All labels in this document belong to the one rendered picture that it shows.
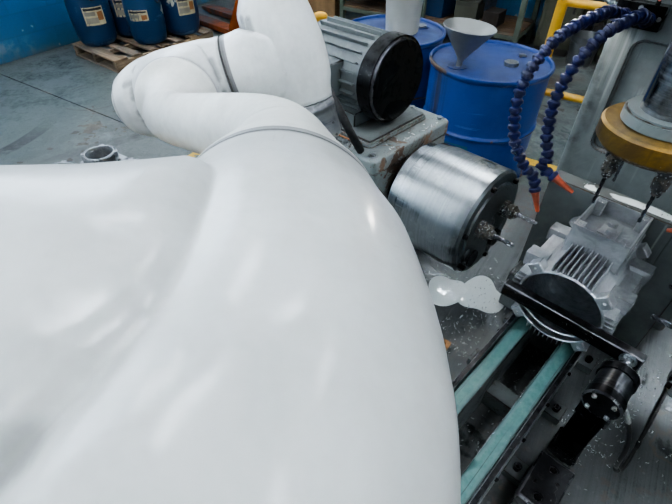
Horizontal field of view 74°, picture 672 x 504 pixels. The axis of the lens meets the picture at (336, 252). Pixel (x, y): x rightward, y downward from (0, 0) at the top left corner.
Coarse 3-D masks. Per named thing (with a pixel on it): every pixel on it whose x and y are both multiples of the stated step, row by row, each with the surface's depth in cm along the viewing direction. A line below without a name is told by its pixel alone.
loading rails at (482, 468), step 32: (512, 320) 93; (480, 352) 87; (512, 352) 91; (576, 352) 87; (480, 384) 83; (544, 384) 83; (512, 416) 78; (544, 416) 90; (512, 448) 73; (480, 480) 70; (512, 480) 81
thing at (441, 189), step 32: (416, 160) 98; (448, 160) 94; (480, 160) 94; (416, 192) 95; (448, 192) 91; (480, 192) 88; (512, 192) 99; (416, 224) 96; (448, 224) 91; (480, 224) 92; (448, 256) 94; (480, 256) 106
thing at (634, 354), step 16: (512, 288) 86; (528, 304) 85; (544, 304) 82; (560, 320) 81; (576, 320) 80; (576, 336) 80; (592, 336) 78; (608, 336) 77; (608, 352) 77; (624, 352) 75; (640, 352) 75
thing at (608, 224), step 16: (592, 208) 87; (608, 208) 88; (624, 208) 85; (576, 224) 81; (592, 224) 86; (608, 224) 84; (624, 224) 86; (640, 224) 83; (576, 240) 83; (592, 240) 81; (608, 240) 79; (624, 240) 78; (640, 240) 83; (592, 256) 82; (608, 256) 80; (624, 256) 78
